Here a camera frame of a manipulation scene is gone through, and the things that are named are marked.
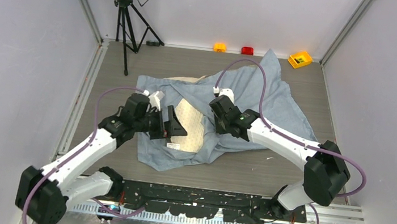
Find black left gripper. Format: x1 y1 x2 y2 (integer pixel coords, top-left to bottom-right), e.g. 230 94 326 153
132 101 189 143

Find cream pillow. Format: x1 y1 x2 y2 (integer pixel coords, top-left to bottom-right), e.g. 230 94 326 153
158 72 213 155

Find blue pillowcase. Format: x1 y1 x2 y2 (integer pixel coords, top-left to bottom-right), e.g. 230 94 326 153
137 50 317 171

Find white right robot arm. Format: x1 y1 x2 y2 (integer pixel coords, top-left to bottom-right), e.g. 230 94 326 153
209 95 350 219

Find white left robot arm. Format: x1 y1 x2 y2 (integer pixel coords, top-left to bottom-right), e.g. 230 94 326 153
15 93 187 224

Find red toy block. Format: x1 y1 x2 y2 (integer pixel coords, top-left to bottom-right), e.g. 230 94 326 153
240 46 255 56

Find orange toy block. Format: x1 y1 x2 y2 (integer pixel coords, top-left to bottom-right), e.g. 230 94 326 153
213 43 227 53

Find small black block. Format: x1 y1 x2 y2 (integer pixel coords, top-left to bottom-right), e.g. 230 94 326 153
146 40 161 47

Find yellow plastic bin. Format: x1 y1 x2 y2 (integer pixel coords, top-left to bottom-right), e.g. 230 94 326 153
288 51 313 69

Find black tripod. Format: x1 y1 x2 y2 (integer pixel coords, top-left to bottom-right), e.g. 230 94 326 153
114 0 165 76

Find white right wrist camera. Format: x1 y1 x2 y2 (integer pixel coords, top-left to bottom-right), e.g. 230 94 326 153
213 87 235 103

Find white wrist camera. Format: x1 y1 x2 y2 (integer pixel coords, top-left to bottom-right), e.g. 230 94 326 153
213 87 235 103
143 90 164 111

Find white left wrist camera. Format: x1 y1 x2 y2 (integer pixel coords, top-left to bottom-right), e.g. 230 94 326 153
143 90 164 111

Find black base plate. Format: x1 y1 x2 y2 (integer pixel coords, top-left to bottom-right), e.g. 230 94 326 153
82 174 309 224

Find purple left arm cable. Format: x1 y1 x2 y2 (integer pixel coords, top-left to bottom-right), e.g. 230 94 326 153
20 75 162 224

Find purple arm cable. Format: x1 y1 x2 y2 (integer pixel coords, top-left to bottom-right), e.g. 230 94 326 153
20 75 162 224
197 56 381 224

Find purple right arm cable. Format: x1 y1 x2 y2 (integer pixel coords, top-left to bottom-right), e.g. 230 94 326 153
197 56 381 224

